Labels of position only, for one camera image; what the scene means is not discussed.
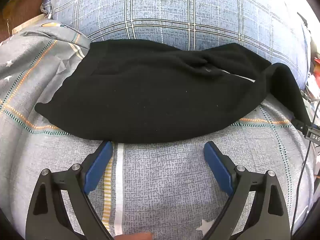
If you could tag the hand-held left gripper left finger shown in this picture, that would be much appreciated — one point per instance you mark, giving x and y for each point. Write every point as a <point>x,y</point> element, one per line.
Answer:
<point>98,165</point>

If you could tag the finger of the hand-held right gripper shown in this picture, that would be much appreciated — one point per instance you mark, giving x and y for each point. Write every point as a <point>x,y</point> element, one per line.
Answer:
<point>298,125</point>

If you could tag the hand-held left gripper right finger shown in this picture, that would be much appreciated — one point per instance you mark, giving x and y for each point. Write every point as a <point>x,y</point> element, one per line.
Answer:
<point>217,165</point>

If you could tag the black pants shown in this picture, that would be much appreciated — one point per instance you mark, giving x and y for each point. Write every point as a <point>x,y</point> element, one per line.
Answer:
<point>150,100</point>

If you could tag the person's left hand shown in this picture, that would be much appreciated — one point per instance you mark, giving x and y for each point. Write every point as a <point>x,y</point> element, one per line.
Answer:
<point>135,236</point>

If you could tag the grey printed bedsheet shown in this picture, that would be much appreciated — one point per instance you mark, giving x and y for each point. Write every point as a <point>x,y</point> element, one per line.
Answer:
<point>162,180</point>

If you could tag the blue plaid pillow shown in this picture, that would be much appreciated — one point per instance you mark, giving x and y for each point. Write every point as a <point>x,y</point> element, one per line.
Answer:
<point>175,12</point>

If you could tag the brown headboard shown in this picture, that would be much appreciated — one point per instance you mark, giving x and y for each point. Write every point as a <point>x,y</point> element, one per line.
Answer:
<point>22,5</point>

